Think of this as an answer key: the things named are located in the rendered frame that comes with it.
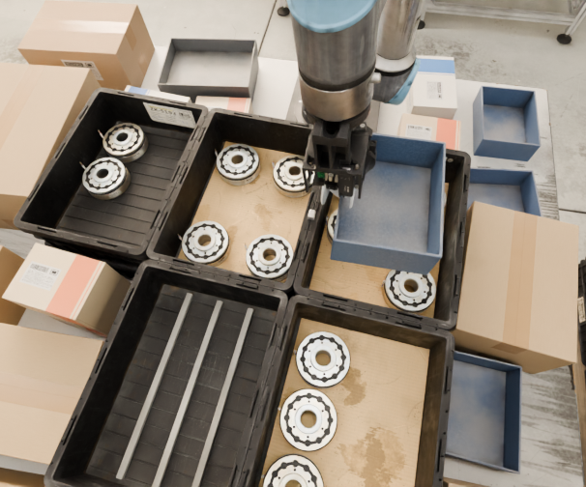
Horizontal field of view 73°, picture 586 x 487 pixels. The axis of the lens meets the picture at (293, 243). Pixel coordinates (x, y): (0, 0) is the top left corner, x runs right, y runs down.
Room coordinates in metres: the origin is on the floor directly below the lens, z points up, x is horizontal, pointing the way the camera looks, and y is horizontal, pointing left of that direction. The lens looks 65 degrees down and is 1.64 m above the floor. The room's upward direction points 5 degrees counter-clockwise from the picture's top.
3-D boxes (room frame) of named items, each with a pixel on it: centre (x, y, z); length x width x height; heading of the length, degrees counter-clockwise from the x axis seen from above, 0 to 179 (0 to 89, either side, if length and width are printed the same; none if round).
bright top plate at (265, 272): (0.34, 0.05, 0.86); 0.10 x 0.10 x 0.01
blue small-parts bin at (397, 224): (0.32, -0.15, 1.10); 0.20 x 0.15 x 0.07; 165
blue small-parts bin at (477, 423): (0.02, -0.35, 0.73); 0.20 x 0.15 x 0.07; 162
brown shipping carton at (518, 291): (0.26, -0.46, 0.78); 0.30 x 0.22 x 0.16; 158
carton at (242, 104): (0.84, 0.18, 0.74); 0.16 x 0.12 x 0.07; 81
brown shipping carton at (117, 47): (1.14, 0.59, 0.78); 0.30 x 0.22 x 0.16; 79
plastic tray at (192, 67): (1.02, 0.21, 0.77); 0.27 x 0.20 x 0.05; 82
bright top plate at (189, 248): (0.39, 0.19, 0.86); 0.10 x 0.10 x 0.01
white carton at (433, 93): (0.88, -0.44, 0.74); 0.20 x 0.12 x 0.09; 169
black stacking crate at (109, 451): (0.09, 0.22, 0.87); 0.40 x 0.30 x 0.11; 161
